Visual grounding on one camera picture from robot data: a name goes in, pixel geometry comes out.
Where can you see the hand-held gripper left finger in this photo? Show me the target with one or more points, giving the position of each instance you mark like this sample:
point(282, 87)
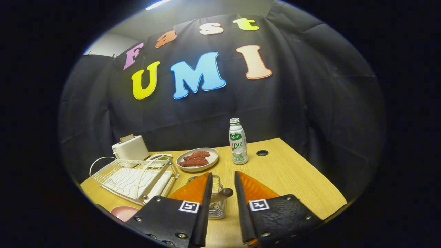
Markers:
point(203, 220)

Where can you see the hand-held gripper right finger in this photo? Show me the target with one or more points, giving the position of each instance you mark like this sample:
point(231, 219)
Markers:
point(241, 213)

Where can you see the pink plate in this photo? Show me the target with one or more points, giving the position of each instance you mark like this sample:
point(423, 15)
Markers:
point(124, 213)

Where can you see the beige plate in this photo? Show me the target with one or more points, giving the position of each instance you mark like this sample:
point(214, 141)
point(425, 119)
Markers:
point(212, 156)

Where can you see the red meat piece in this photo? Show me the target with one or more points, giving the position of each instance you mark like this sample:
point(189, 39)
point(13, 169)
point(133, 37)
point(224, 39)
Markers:
point(197, 155)
point(193, 162)

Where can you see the white green-capped drink bottle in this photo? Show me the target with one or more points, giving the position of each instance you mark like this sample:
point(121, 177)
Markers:
point(238, 144)

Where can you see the white drip tray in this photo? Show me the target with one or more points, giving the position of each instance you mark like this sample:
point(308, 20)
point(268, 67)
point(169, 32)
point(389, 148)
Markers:
point(124, 181)

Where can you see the white toaster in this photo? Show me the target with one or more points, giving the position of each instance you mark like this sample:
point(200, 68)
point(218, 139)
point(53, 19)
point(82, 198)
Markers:
point(132, 148)

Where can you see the toast slice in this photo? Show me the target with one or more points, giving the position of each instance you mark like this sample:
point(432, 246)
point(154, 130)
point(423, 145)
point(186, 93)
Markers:
point(126, 138)

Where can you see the black backdrop cloth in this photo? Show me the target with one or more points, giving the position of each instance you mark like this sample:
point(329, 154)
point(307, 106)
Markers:
point(310, 103)

